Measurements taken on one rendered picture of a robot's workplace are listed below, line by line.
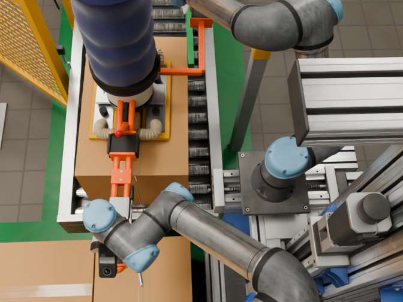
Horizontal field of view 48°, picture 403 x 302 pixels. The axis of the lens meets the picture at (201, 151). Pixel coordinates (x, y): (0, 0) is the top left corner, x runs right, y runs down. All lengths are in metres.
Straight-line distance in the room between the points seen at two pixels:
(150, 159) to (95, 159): 0.20
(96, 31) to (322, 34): 0.58
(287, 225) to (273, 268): 0.75
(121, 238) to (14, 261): 1.05
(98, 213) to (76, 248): 0.94
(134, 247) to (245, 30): 0.57
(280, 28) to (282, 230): 0.74
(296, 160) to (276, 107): 1.56
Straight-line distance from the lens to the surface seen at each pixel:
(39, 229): 2.63
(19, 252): 2.04
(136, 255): 1.03
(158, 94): 1.68
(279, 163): 1.30
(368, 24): 3.41
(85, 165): 1.64
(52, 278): 1.98
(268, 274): 0.84
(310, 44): 1.17
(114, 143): 1.49
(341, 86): 0.51
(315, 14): 1.13
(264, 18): 1.10
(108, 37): 1.25
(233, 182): 1.57
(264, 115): 2.81
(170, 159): 1.61
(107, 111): 1.68
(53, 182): 2.69
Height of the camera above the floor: 2.44
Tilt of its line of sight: 66 degrees down
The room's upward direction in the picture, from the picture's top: 6 degrees clockwise
